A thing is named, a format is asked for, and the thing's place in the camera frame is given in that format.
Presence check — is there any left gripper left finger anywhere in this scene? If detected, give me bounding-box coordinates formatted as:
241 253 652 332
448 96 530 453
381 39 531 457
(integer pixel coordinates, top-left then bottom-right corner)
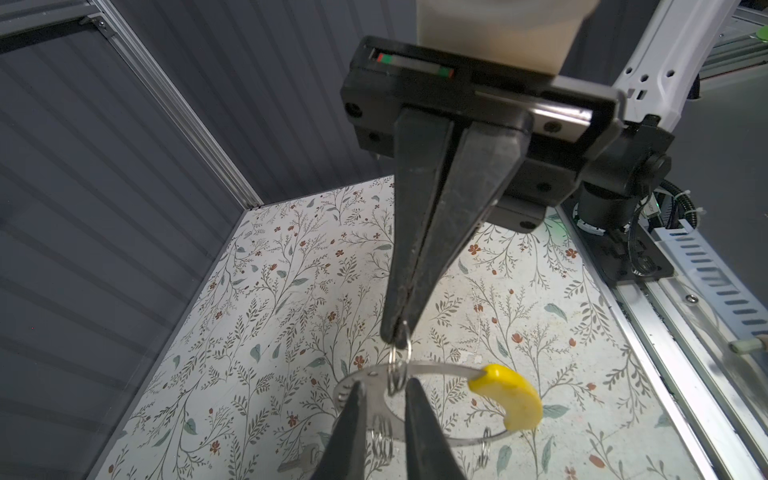
311 382 367 480

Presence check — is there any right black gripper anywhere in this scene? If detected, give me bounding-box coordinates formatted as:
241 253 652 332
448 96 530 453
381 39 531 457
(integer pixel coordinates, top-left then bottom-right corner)
340 36 624 344

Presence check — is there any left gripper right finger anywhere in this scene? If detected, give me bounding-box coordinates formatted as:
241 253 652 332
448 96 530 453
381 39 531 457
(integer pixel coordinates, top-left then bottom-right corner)
405 378 465 480

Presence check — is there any large keyring with yellow grip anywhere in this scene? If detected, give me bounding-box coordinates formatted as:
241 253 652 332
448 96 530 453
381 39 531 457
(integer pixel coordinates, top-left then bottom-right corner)
332 346 545 475

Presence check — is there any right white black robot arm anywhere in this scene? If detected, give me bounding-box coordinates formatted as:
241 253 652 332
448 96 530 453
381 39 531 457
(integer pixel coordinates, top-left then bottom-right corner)
340 1 736 347

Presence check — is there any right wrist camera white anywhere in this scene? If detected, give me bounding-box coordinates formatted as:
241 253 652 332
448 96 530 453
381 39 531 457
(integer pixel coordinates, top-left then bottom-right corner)
416 0 599 75

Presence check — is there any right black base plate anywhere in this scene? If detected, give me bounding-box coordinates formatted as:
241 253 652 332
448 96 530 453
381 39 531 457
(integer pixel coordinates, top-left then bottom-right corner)
562 197 675 287

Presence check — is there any aluminium rail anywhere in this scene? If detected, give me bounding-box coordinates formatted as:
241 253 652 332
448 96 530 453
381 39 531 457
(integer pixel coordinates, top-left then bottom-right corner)
586 233 767 479

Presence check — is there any white slotted cable duct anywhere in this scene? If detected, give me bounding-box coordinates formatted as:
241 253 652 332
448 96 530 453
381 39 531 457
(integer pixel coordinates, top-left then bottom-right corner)
652 223 767 338

